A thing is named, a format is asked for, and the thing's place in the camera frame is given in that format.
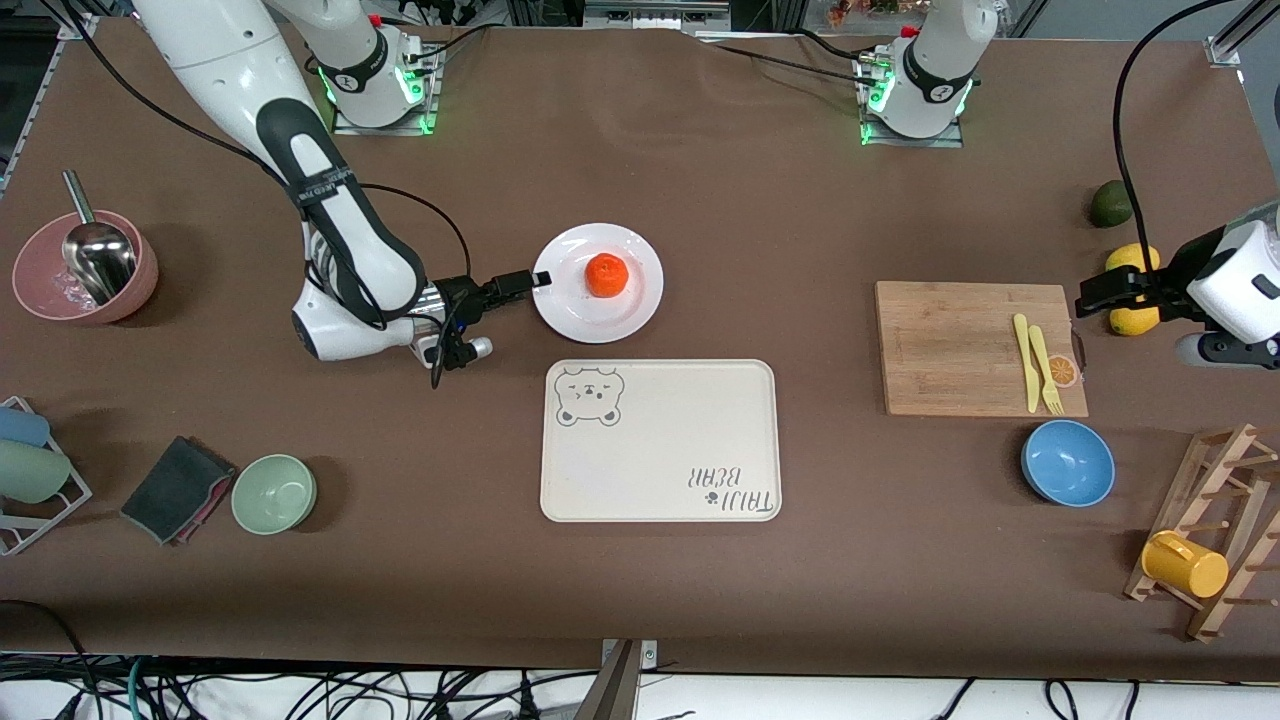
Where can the cream tray with bear print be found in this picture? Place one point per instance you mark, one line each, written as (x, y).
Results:
(660, 450)

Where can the metal scoop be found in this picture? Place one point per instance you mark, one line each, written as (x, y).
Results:
(100, 265)

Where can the orange toy fruit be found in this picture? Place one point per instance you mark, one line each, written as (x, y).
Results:
(606, 275)

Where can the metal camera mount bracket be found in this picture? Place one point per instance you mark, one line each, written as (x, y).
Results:
(622, 690)

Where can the wooden cup drying rack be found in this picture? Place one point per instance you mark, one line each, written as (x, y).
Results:
(1220, 480)

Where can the light blue cup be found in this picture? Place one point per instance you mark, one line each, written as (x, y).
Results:
(20, 427)

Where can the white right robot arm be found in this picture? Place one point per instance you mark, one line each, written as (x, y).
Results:
(220, 60)

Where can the pink bowl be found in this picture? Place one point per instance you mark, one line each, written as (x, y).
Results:
(40, 260)

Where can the aluminium frame profile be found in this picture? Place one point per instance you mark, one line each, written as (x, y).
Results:
(655, 12)

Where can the yellow mug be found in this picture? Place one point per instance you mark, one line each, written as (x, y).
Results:
(1185, 565)

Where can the dark grey folded cloth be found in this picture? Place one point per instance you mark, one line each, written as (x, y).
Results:
(170, 490)

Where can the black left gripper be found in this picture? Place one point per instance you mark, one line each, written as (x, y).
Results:
(1166, 277)

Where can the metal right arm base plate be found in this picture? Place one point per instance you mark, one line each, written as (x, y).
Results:
(385, 130)

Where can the pale green cup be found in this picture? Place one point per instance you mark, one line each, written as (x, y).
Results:
(30, 472)

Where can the white round plate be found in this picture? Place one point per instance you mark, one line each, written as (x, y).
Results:
(575, 310)

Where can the yellow plastic knife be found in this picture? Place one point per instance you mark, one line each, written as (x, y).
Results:
(1026, 365)

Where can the yellow plastic fork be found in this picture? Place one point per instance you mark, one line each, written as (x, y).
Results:
(1053, 400)

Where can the clear crumpled plastic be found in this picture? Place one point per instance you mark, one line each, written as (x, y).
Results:
(72, 292)

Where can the green avocado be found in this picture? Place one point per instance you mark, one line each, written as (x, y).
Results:
(1111, 204)

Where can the pink folded cloth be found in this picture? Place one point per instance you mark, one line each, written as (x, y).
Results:
(215, 497)

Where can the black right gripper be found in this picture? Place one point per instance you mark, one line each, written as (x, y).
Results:
(465, 293)

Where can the bamboo cutting board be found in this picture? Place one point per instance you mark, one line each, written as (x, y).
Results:
(950, 350)

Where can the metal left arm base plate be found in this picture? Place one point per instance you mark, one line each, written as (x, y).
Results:
(910, 141)

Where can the blue bowl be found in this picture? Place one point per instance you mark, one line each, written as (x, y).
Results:
(1068, 463)

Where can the yellow toy lemon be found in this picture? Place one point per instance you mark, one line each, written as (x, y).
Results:
(1135, 322)
(1132, 257)

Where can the pale green bowl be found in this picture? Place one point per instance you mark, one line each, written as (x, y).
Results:
(274, 494)

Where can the wooden orange slice toy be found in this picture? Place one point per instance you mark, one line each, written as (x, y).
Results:
(1066, 372)

